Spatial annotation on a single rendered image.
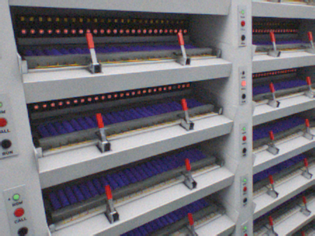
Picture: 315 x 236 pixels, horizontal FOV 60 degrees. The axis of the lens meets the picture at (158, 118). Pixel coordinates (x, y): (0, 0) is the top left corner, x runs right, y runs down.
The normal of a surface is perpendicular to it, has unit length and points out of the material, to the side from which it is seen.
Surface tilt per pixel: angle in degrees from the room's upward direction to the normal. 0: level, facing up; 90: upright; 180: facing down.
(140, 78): 109
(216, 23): 90
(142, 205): 19
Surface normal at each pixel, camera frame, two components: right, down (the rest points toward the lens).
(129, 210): 0.11, -0.88
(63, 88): 0.56, 0.44
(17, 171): 0.57, 0.12
